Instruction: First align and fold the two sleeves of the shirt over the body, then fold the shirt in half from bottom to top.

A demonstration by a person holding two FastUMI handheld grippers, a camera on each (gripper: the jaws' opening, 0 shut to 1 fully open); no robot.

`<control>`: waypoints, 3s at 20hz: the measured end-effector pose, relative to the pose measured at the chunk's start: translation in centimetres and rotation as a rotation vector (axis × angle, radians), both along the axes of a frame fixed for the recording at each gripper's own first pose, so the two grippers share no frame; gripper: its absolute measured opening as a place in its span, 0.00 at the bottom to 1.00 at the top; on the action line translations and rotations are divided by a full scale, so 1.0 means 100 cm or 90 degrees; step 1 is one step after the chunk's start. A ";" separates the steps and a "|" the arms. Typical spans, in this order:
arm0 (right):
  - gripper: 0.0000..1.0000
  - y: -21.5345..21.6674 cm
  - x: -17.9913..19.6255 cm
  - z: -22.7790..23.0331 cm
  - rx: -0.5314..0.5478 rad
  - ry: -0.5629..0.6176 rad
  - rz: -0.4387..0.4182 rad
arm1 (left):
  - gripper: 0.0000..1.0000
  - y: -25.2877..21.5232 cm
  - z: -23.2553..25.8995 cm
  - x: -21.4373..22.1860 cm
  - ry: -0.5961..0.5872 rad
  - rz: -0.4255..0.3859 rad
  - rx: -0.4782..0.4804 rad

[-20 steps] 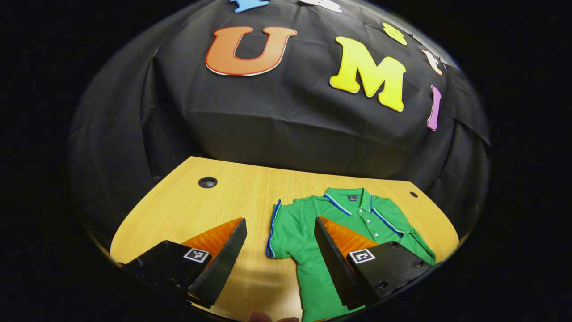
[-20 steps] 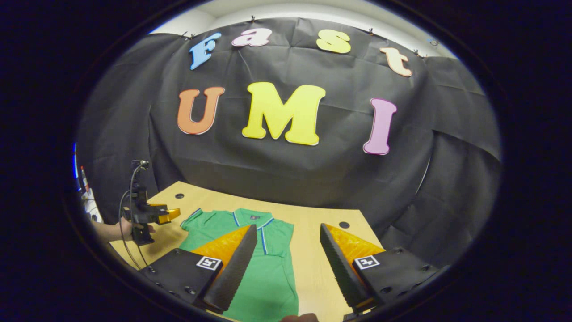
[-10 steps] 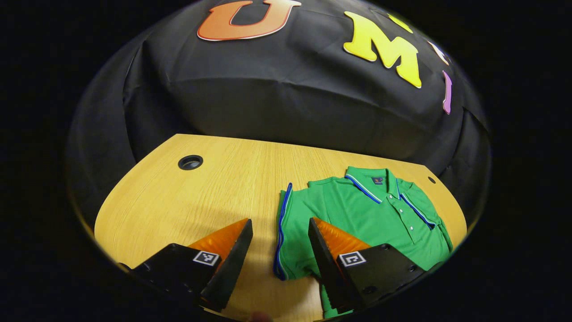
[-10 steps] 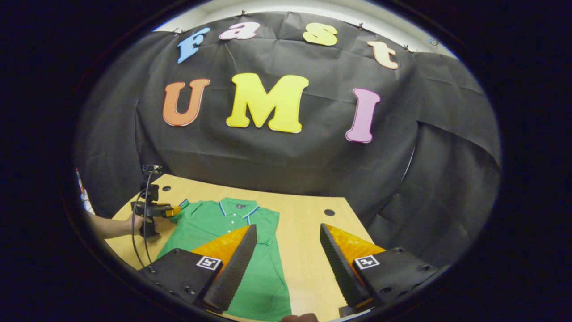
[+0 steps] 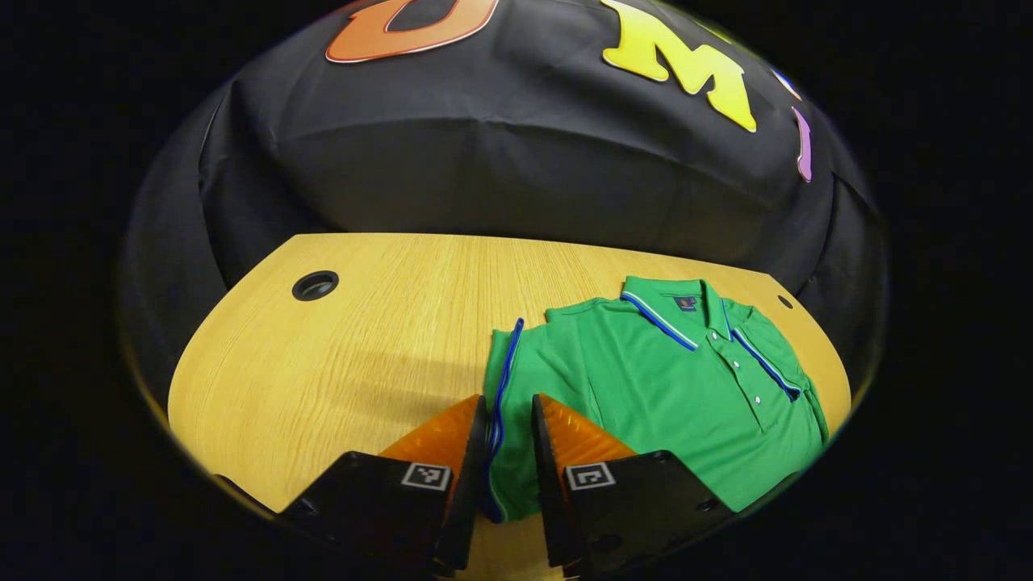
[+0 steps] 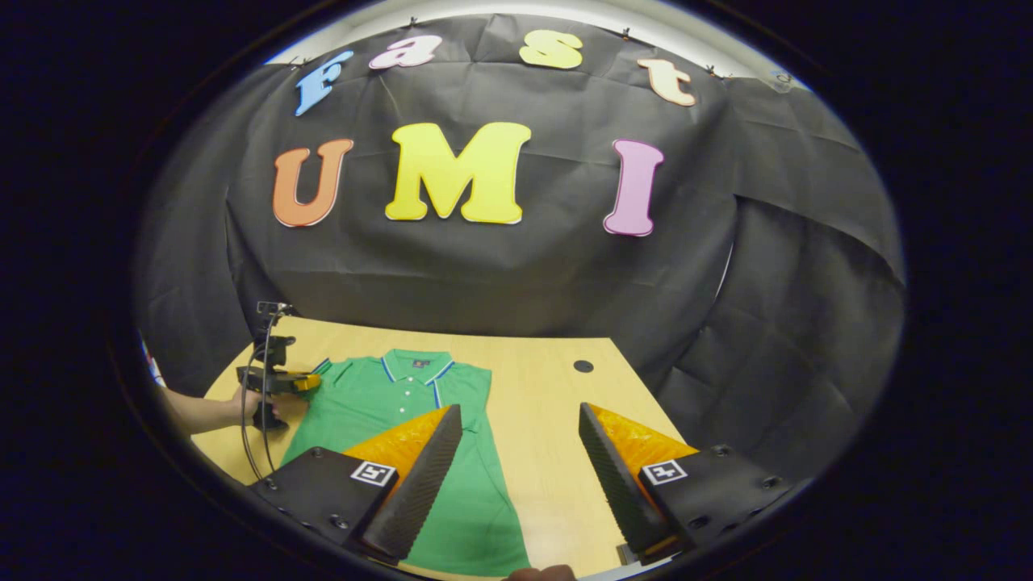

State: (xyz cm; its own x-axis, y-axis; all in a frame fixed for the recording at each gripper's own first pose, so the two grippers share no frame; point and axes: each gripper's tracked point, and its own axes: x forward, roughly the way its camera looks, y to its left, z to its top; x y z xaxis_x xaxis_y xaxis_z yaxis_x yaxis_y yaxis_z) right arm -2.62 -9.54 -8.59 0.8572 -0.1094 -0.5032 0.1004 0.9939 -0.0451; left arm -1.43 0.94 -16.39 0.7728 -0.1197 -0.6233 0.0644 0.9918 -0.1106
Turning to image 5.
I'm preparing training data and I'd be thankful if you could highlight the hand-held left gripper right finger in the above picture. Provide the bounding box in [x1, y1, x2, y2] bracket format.
[530, 393, 800, 578]

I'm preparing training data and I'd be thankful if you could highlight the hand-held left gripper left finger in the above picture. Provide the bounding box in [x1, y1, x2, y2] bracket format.
[214, 393, 491, 578]

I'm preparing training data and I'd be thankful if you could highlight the green T-shirt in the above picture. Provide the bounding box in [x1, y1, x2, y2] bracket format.
[482, 276, 830, 524]

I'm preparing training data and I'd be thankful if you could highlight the black backdrop cloth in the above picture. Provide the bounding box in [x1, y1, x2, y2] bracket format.
[121, 0, 889, 388]

